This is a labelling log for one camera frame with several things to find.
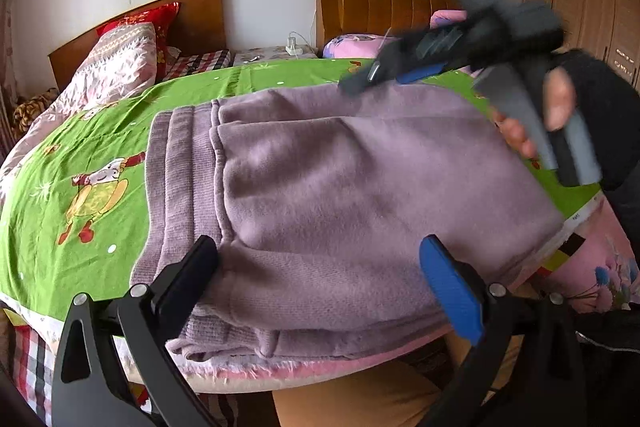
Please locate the person's right hand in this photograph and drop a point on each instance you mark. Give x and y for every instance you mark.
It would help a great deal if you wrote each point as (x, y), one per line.
(557, 102)

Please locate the lilac fleece pants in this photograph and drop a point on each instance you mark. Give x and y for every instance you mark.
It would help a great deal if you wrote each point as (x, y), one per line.
(325, 187)

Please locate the pink floral curtain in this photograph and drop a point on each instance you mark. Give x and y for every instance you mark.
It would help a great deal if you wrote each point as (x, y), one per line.
(6, 37)

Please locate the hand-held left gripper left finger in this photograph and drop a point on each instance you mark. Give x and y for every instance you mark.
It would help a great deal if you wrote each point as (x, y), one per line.
(187, 277)

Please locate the person's right forearm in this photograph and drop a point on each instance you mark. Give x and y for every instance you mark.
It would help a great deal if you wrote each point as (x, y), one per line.
(610, 107)

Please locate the pink patterned quilt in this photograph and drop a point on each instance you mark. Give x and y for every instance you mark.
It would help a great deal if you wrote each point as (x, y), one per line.
(115, 62)

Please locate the nightstand with floral cloth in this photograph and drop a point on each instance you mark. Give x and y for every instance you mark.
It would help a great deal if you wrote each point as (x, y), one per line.
(265, 55)

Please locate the green cartoon bedsheet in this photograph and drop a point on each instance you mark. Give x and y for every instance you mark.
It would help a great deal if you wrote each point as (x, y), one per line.
(100, 132)

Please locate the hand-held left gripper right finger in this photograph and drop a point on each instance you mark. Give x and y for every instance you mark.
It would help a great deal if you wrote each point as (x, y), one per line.
(450, 287)

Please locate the plain wooden headboard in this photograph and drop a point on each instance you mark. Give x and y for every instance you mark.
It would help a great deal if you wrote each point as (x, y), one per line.
(200, 17)

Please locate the pink floral mattress cover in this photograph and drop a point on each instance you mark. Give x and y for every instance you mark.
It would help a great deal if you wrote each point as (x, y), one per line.
(600, 257)

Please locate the person's black jacket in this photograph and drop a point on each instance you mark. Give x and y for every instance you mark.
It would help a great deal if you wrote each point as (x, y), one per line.
(615, 357)

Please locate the brown patterned blanket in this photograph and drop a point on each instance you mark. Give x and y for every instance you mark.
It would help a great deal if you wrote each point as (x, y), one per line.
(32, 109)

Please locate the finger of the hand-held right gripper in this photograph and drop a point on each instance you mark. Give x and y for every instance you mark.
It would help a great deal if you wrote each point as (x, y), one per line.
(420, 74)
(380, 67)

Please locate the white power strip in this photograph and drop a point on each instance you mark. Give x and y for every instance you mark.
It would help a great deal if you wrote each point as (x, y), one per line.
(292, 49)

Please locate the wooden bed frame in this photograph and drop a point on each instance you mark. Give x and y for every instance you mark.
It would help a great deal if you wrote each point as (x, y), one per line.
(350, 402)

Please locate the red plaid bedsheet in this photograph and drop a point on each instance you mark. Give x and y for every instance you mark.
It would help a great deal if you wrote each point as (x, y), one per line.
(30, 367)

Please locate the red pillow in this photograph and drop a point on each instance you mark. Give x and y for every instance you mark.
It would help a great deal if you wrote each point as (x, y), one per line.
(150, 16)

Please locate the pink folded quilt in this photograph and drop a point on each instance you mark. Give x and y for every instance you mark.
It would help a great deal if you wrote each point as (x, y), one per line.
(445, 18)

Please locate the dark plaid bedsheet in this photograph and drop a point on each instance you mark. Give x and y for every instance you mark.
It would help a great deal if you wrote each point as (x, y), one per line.
(200, 62)

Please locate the purple floral pillow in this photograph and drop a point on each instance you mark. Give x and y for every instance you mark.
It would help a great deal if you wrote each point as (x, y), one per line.
(350, 46)

